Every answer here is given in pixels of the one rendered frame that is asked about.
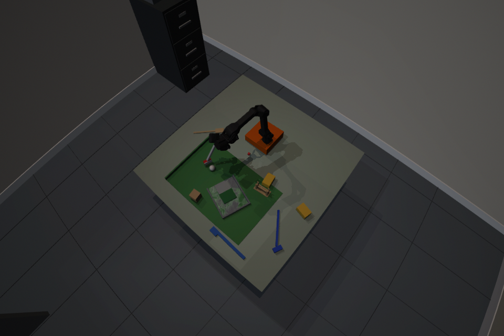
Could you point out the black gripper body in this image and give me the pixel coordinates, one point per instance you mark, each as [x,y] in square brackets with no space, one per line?
[213,137]

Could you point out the red golf putter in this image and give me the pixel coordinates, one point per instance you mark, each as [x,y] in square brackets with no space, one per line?
[209,160]

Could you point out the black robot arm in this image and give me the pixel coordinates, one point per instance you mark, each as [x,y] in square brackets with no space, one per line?
[233,129]

